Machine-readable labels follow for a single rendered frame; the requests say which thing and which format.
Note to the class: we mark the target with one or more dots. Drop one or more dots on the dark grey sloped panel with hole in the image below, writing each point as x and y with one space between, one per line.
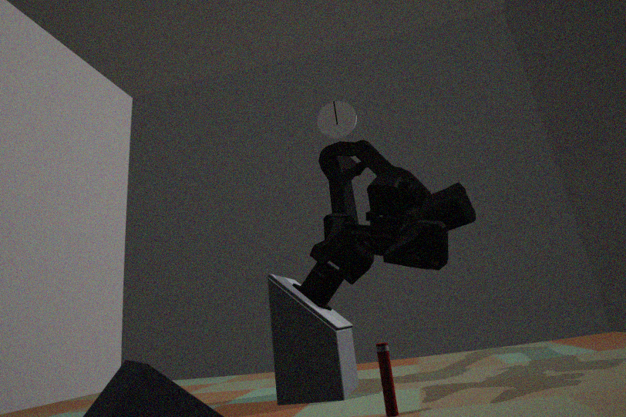
139 390

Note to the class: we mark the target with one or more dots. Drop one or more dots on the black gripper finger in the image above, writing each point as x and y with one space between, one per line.
335 244
413 250

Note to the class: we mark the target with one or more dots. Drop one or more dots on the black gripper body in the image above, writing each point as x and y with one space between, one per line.
385 231

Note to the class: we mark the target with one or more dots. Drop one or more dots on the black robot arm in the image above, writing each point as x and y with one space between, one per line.
395 191

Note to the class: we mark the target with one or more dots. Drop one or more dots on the dark red peg with white band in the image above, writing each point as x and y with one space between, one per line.
388 386

